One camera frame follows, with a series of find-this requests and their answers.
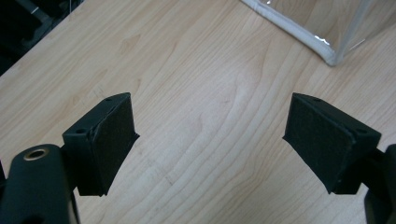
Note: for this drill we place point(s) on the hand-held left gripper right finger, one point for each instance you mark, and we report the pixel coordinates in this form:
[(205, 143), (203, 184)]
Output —
[(327, 146)]

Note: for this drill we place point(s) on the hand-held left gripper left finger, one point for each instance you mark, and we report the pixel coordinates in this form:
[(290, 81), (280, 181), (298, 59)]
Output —
[(102, 146)]

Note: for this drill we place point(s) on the clear plastic container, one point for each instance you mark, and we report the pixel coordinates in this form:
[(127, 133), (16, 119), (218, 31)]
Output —
[(311, 28)]

